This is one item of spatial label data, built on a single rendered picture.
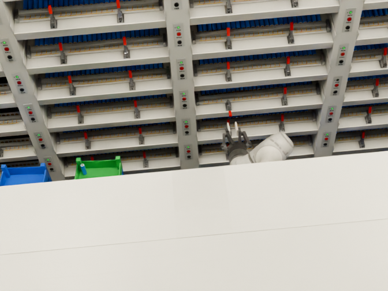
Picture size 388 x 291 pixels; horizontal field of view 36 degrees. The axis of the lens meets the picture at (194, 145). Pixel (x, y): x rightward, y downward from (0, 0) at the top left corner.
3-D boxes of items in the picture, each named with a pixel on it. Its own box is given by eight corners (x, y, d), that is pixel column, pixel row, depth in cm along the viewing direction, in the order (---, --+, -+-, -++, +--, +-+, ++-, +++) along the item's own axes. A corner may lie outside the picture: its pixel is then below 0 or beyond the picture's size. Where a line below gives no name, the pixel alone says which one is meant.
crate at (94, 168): (118, 221, 256) (115, 211, 250) (71, 223, 257) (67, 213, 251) (122, 166, 276) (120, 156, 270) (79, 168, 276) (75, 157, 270)
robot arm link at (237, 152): (251, 171, 248) (249, 163, 253) (251, 154, 242) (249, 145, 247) (230, 174, 248) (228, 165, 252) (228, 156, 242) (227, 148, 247)
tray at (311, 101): (321, 108, 285) (325, 98, 277) (196, 119, 284) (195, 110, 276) (314, 72, 294) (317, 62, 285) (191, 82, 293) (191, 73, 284)
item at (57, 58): (170, 62, 255) (168, 44, 243) (29, 74, 254) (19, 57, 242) (167, 23, 264) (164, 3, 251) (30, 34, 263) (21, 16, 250)
